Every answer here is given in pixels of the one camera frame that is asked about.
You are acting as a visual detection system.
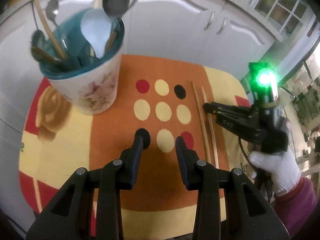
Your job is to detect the orange yellow patterned mat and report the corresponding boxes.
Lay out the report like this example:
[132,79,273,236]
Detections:
[19,55,249,239]

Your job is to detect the white kitchen cabinets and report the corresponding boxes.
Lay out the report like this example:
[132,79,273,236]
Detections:
[1,0,275,230]

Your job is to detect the floral ceramic utensil cup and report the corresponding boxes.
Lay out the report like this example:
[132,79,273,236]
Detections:
[39,9,125,115]

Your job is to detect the dark handled fork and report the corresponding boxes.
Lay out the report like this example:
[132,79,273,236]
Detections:
[31,46,71,69]

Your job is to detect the large steel spoon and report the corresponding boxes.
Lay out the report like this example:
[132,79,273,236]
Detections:
[102,0,130,20]

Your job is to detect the steel fork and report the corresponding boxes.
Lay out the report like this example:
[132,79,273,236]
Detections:
[30,29,46,62]

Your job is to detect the right hand white glove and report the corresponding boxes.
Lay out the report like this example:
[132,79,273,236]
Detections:
[249,148,301,197]

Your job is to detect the white ceramic soup spoon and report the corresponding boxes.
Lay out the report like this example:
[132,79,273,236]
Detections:
[80,9,112,59]

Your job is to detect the small steel spoon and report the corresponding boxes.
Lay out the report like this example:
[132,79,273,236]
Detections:
[46,0,68,52]

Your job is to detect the pink sleeved right forearm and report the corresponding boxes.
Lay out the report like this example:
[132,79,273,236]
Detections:
[274,177,317,238]

